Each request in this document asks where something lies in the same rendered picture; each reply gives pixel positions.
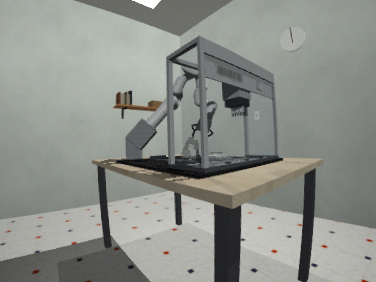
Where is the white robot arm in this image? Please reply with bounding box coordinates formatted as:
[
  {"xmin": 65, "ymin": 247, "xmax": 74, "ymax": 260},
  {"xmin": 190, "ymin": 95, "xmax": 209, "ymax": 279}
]
[{"xmin": 145, "ymin": 99, "xmax": 167, "ymax": 130}]

